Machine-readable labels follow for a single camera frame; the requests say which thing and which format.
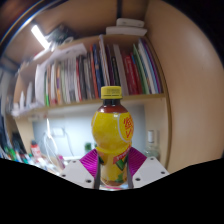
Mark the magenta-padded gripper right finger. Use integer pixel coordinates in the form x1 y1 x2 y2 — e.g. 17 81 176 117
124 146 170 189

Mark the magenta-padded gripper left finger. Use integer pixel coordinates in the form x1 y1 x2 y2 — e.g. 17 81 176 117
59 148 103 190

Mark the yellow drink bottle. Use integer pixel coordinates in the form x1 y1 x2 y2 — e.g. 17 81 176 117
90 85 135 188

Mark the white desk lamp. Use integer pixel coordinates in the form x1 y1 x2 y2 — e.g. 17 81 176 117
43 118 59 161

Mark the white power strip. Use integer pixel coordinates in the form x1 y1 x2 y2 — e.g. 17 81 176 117
49 126 66 138

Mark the wooden shelf unit with books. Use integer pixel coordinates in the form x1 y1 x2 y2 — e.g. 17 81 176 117
0 16 173 168

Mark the white light bar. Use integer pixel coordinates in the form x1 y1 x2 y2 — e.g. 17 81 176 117
30 23 51 50

